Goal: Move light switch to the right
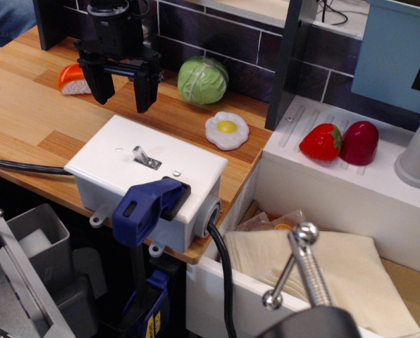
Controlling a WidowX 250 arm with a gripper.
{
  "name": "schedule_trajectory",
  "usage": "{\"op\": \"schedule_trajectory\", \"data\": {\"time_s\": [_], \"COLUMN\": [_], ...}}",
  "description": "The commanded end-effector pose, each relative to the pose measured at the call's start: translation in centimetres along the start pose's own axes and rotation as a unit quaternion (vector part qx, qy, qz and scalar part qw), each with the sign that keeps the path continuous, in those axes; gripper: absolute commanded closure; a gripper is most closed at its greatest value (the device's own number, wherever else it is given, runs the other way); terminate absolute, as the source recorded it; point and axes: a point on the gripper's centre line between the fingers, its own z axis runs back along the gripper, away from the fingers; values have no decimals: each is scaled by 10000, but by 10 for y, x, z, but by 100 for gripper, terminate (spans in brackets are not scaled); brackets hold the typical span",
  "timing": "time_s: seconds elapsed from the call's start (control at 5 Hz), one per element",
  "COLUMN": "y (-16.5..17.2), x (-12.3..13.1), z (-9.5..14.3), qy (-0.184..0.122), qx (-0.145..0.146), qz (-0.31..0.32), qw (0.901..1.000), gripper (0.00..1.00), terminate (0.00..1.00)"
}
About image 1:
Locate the blue bar clamp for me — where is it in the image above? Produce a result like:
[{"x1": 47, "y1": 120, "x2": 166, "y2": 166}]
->
[{"x1": 111, "y1": 177, "x2": 191, "y2": 337}]

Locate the light blue cabinet box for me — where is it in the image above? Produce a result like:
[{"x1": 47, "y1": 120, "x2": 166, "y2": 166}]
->
[{"x1": 352, "y1": 1, "x2": 420, "y2": 114}]

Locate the black cable with green wire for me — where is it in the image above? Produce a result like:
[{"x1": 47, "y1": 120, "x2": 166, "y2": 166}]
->
[{"x1": 0, "y1": 150, "x2": 73, "y2": 176}]

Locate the grey plastic bin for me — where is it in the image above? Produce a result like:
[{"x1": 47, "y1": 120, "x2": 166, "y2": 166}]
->
[{"x1": 8, "y1": 204, "x2": 75, "y2": 305}]

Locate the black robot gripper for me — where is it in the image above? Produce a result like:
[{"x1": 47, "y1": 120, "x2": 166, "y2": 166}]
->
[{"x1": 74, "y1": 1, "x2": 160, "y2": 113}]

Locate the black cable from box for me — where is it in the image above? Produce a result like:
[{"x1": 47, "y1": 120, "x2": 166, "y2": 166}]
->
[{"x1": 206, "y1": 223, "x2": 237, "y2": 338}]

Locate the clear light switch toggle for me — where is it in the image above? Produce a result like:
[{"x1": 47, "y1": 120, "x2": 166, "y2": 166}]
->
[{"x1": 132, "y1": 146, "x2": 154, "y2": 168}]

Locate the white electrical switch box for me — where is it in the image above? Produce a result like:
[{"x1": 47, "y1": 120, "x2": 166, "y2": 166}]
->
[{"x1": 65, "y1": 115, "x2": 228, "y2": 253}]

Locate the red strawberry toy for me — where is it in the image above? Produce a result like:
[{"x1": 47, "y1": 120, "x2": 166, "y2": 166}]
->
[{"x1": 299, "y1": 123, "x2": 342, "y2": 161}]

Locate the dark red plum toy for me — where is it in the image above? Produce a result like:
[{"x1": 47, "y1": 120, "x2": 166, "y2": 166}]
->
[{"x1": 340, "y1": 121, "x2": 379, "y2": 166}]

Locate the dark grey upright post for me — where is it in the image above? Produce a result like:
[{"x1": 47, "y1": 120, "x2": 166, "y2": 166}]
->
[{"x1": 265, "y1": 0, "x2": 318, "y2": 130}]

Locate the salmon sushi toy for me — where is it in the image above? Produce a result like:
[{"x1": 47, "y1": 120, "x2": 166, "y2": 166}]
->
[{"x1": 57, "y1": 63, "x2": 91, "y2": 95}]

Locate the dark grey left post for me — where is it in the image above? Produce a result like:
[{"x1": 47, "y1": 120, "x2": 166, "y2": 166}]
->
[{"x1": 32, "y1": 0, "x2": 76, "y2": 51}]

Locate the metal clamp screw handle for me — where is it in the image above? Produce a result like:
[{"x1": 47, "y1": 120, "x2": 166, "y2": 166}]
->
[{"x1": 262, "y1": 221, "x2": 334, "y2": 311}]

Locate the plastic food packet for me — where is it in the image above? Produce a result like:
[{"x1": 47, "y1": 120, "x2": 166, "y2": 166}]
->
[{"x1": 235, "y1": 210, "x2": 306, "y2": 232}]

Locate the folded cream cloth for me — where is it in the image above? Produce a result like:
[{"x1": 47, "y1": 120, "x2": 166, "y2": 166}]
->
[{"x1": 223, "y1": 230, "x2": 420, "y2": 337}]

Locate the green cabbage toy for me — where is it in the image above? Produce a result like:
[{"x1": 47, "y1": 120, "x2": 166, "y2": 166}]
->
[{"x1": 178, "y1": 56, "x2": 229, "y2": 105}]

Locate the fried egg toy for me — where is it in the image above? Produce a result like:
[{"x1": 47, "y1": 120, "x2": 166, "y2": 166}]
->
[{"x1": 205, "y1": 111, "x2": 249, "y2": 151}]

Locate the white sink unit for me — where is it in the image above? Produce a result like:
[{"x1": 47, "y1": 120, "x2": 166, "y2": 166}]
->
[{"x1": 186, "y1": 96, "x2": 420, "y2": 337}]

